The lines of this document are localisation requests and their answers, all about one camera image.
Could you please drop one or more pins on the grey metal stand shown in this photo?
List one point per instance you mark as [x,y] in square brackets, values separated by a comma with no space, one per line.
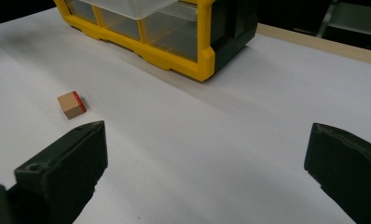
[350,18]

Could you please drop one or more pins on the clear plastic drawer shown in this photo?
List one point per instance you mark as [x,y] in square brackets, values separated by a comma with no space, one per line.
[134,7]

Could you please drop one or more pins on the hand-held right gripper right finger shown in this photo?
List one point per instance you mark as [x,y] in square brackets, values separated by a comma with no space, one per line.
[345,165]

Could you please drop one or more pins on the wooden block with red face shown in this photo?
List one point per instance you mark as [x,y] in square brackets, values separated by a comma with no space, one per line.
[71,104]

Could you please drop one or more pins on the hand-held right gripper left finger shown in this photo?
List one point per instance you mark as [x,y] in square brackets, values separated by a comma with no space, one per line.
[65,165]

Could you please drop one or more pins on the yellow black drawer cabinet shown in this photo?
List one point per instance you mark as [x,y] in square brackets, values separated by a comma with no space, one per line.
[180,37]

